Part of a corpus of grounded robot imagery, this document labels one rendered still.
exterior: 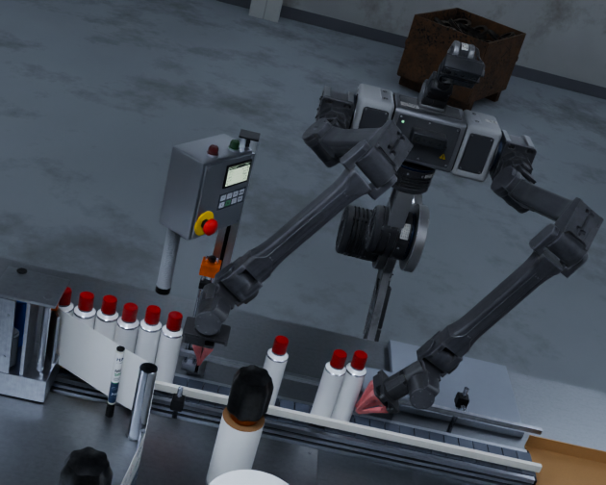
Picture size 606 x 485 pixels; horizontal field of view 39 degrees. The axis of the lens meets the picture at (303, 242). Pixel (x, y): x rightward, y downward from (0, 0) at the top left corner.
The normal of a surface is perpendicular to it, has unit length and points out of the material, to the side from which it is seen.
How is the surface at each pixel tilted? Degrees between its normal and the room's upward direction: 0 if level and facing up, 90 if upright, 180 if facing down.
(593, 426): 0
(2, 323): 90
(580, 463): 0
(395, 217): 90
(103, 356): 90
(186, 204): 90
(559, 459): 0
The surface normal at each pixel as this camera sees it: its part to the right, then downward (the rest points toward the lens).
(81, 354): -0.50, 0.30
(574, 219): 0.38, -0.07
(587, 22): -0.04, 0.47
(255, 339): 0.24, -0.85
